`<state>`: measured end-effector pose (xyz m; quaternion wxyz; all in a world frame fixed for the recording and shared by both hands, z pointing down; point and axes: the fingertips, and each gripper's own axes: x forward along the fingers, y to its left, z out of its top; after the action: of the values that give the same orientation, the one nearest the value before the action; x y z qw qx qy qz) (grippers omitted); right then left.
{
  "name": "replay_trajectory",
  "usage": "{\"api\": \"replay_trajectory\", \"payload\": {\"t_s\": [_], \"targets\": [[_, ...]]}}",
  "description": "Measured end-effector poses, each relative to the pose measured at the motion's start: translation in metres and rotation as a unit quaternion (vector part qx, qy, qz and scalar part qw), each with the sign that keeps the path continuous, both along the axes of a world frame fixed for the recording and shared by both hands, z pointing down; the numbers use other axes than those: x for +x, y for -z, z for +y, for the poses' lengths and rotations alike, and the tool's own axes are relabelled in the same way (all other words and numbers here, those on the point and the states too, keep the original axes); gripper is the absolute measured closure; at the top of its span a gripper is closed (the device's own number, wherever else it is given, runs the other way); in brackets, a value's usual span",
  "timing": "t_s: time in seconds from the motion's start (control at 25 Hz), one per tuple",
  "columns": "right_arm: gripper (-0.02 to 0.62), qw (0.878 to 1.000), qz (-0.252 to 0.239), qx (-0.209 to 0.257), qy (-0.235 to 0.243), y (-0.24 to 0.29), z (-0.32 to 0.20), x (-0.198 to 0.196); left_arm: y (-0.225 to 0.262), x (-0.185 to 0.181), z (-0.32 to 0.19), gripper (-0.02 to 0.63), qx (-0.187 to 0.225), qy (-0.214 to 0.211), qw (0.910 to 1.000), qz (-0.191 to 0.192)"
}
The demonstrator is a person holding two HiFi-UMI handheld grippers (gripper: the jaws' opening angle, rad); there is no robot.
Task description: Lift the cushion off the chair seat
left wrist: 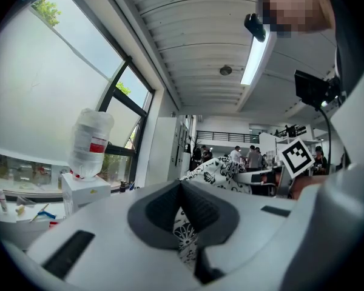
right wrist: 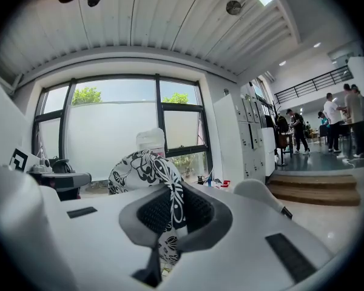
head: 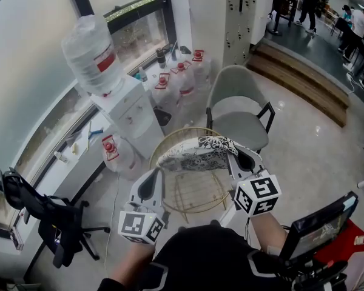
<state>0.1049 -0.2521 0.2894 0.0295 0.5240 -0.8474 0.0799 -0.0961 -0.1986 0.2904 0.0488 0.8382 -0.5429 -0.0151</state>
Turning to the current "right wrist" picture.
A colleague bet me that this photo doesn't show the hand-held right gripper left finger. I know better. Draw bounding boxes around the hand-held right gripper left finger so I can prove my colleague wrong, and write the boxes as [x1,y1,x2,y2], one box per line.
[55,183,172,290]

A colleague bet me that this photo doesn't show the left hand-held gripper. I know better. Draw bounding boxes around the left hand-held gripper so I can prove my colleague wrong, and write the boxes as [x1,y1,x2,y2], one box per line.
[8,147,93,202]

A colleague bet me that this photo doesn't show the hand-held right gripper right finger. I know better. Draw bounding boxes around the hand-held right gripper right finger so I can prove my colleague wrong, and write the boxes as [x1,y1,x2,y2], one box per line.
[160,181,335,290]

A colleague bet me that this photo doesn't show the black white floral cushion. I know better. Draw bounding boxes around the black white floral cushion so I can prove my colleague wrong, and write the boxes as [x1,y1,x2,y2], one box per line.
[107,149,189,267]

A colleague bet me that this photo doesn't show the black office chair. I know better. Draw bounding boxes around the black office chair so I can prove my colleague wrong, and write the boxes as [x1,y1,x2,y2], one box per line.
[49,158,77,175]

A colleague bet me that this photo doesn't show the grey upholstered chair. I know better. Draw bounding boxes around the grey upholstered chair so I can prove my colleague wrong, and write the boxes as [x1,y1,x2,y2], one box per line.
[232,178,294,221]

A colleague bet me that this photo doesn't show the white window counter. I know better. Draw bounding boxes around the white window counter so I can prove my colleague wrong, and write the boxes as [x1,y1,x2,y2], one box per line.
[184,182,235,195]

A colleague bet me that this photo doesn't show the black-framed window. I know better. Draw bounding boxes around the black-framed window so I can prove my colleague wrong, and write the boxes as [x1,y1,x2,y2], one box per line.
[31,73,214,195]

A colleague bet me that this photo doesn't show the wooden step platform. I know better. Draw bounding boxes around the wooden step platform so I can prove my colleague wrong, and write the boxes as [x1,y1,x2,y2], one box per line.
[266,173,362,208]

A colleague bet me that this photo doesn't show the large clear water bottle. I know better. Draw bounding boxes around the large clear water bottle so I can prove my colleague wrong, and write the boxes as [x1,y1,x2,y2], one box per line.
[135,127,166,156]

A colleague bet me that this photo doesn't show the white locker cabinet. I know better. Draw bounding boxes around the white locker cabinet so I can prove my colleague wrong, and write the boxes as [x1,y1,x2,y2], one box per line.
[213,82,277,188]

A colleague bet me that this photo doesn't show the coat stand with dark bags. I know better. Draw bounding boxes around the coat stand with dark bags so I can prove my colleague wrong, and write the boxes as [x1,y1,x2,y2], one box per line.
[272,100,289,167]

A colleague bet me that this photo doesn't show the black balcony railing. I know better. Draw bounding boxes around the black balcony railing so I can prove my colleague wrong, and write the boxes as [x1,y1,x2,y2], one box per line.
[274,64,355,105]

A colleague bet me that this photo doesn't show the round ceiling device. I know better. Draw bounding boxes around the round ceiling device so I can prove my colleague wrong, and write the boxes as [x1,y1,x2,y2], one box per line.
[225,0,243,16]

